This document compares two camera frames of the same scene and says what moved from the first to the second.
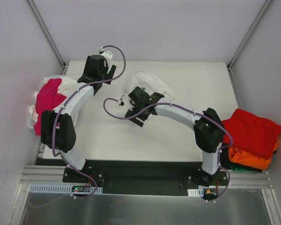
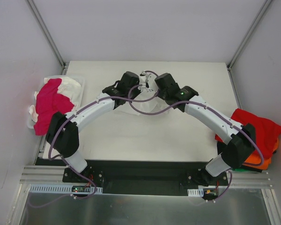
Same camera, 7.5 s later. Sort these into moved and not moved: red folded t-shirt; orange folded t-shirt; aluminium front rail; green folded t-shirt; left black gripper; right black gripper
Moved: right black gripper; left black gripper
Not moved: red folded t-shirt; green folded t-shirt; orange folded t-shirt; aluminium front rail
